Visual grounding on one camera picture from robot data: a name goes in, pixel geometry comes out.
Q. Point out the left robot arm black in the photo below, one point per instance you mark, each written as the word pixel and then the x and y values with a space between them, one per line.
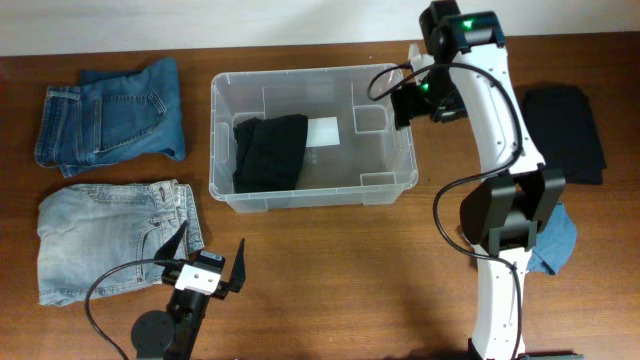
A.
pixel 172 333

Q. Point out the clear plastic storage bin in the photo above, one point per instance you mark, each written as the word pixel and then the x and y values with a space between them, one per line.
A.
pixel 354 153

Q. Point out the white label in bin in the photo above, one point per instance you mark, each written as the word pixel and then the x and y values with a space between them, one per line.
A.
pixel 322 132

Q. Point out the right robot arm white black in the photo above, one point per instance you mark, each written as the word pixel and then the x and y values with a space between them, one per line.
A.
pixel 464 73

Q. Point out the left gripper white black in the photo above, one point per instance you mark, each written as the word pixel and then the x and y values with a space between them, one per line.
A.
pixel 236 276

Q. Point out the dark blue folded jeans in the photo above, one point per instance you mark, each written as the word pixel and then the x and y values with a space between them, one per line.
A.
pixel 111 117

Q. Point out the light blue folded jeans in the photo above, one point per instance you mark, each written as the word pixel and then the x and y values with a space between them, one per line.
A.
pixel 86 230

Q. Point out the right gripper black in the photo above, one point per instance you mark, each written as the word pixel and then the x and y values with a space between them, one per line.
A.
pixel 403 107

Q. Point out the black garment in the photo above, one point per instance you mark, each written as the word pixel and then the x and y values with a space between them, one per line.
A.
pixel 561 124
pixel 270 153

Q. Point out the blue shirt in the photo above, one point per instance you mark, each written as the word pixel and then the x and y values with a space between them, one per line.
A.
pixel 555 244

